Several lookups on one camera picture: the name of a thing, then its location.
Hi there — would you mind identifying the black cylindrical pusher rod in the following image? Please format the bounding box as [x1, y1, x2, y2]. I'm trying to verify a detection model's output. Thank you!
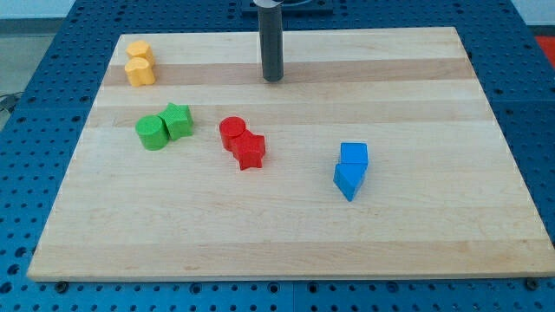
[254, 0, 284, 82]

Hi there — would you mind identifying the red star block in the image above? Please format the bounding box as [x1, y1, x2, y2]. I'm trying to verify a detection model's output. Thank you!
[231, 130, 265, 171]

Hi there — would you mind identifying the green cylinder block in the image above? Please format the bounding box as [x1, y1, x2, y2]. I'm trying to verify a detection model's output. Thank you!
[135, 115, 169, 151]

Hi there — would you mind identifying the blue cube block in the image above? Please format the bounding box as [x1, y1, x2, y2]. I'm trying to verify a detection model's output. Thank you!
[339, 142, 369, 165]

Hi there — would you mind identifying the yellow hexagon block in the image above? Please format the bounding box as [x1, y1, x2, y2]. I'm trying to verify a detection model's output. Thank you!
[126, 40, 155, 65]

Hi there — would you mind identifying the wooden board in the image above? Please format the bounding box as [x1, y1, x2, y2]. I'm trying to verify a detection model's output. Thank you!
[28, 27, 554, 282]

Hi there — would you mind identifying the green star block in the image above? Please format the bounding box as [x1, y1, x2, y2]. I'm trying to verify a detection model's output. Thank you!
[158, 103, 193, 140]

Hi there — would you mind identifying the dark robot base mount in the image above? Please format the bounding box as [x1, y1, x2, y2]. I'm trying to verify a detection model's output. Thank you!
[238, 0, 334, 16]

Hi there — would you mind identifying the blue triangle block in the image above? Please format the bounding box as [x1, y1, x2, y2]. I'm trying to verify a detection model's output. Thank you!
[333, 163, 368, 201]

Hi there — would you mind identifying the red cylinder block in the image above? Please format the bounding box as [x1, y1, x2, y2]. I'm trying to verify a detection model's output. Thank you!
[219, 116, 246, 151]

